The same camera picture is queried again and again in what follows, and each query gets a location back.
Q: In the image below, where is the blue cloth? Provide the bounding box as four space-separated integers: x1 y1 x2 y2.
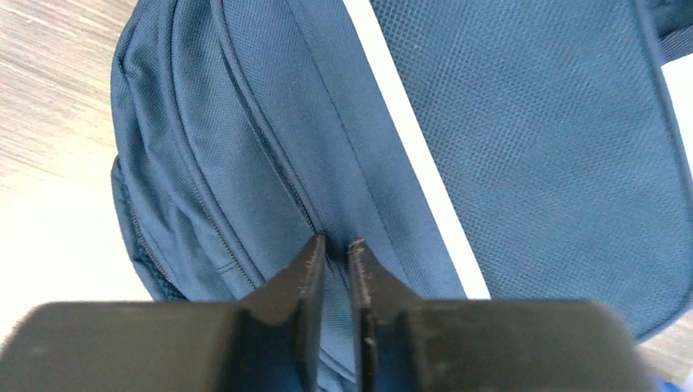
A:
654 375 692 392

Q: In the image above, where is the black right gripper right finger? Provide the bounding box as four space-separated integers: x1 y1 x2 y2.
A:
348 240 657 391

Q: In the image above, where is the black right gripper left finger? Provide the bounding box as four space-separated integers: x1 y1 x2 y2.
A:
1 235 326 391

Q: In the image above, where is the navy blue backpack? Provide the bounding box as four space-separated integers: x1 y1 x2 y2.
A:
111 1 692 391

